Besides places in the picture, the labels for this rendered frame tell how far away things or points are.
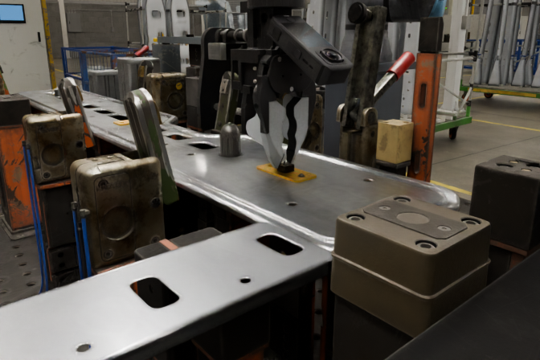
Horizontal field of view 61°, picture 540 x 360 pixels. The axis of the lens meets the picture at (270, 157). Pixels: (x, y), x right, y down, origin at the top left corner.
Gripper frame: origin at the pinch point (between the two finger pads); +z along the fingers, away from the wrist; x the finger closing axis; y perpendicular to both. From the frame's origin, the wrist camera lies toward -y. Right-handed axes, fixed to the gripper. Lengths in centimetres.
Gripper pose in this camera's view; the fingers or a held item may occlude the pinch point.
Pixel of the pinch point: (286, 157)
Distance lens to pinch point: 60.5
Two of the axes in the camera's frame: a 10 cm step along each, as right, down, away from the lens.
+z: 0.0, 9.7, 2.6
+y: -6.4, -2.0, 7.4
